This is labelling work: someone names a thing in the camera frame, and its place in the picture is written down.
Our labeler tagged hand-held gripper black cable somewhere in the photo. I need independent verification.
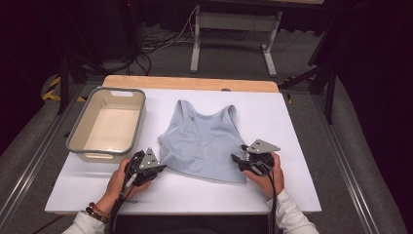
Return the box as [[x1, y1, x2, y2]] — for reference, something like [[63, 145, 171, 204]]
[[108, 174, 137, 234], [259, 164, 281, 234]]

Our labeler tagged yellow black hazard tape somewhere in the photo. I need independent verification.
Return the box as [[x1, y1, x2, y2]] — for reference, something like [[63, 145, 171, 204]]
[[41, 76, 87, 103]]

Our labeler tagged person's left hand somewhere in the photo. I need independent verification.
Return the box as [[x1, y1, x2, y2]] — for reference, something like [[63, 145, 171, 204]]
[[96, 158, 154, 215]]

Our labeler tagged person's right hand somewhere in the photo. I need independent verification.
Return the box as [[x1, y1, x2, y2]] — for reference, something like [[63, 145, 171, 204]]
[[243, 151, 286, 200]]

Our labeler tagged left hand-held gripper black cable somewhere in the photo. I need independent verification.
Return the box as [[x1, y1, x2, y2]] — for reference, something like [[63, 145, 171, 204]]
[[108, 174, 137, 234]]

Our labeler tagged person's dark lap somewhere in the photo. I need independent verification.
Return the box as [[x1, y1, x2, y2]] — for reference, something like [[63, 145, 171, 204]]
[[113, 214, 271, 234]]

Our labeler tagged black metal stand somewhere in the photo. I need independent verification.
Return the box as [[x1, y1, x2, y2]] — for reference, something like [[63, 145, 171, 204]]
[[279, 19, 339, 125], [56, 53, 108, 115]]

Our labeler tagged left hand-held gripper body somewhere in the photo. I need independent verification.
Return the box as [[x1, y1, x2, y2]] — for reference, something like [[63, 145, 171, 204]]
[[125, 147, 164, 188]]

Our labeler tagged beige plastic basket grey rim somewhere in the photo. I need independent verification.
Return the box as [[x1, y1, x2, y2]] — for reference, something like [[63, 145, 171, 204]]
[[65, 87, 147, 165]]

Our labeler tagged aluminium floor rail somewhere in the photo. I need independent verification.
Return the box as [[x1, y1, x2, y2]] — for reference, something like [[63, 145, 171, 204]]
[[311, 94, 381, 234], [0, 85, 86, 225]]

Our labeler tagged right hand-held gripper black cable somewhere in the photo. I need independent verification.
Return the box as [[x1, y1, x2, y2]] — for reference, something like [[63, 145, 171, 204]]
[[259, 164, 281, 234]]

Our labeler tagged bead bracelet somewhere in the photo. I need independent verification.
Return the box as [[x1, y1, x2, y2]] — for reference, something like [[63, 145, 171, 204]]
[[85, 201, 111, 224]]

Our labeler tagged grey metal desk frame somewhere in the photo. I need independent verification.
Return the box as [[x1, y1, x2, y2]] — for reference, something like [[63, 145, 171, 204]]
[[189, 4, 283, 78]]

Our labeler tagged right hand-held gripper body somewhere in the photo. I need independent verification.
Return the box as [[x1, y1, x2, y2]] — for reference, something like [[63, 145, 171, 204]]
[[243, 138, 282, 176]]

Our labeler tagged bundle of floor cables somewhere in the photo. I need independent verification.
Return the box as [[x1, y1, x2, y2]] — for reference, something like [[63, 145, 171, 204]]
[[128, 6, 199, 76]]

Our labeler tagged light blue tank top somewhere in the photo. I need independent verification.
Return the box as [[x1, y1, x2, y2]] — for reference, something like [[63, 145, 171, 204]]
[[158, 98, 252, 185]]

